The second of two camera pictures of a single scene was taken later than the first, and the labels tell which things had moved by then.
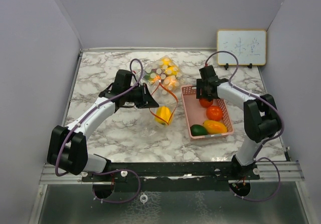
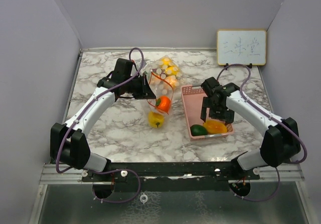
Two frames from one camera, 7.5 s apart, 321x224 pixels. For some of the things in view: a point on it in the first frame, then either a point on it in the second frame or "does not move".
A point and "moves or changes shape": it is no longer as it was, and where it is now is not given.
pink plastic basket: [196, 114] does not move
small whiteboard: [249, 46] does not move
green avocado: [198, 130] does not move
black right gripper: [200, 93] -> [226, 116]
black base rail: [172, 176] does not move
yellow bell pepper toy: [164, 113] -> [155, 120]
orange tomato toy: [214, 113] moves or changes shape
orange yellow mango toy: [212, 126] does not move
